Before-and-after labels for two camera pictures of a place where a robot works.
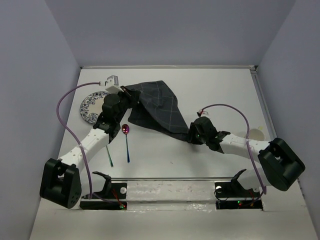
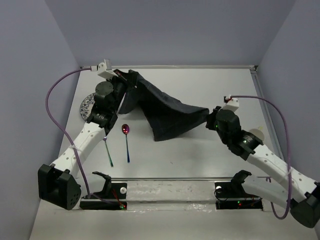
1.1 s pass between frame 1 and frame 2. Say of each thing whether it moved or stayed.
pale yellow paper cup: stayed
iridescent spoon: stayed
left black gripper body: moved
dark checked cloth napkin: moved
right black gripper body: moved
